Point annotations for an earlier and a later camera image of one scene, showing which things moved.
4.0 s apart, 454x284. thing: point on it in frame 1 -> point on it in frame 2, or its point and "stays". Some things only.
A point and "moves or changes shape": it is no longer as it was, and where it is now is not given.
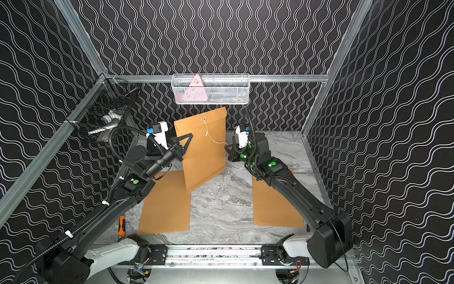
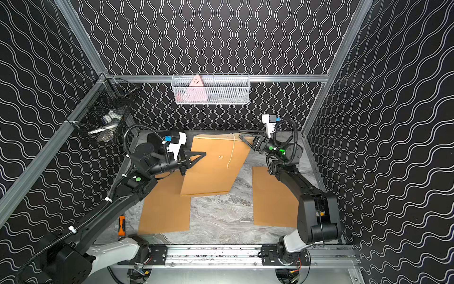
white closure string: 206,134 -> 232,139
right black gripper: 233,152 -> 262,144
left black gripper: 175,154 -> 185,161
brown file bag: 271,209 stays
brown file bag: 167,209 stays
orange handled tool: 122,231 stays
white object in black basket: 111,121 stays
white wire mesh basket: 211,89 stays
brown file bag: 204,156 moves or changes shape
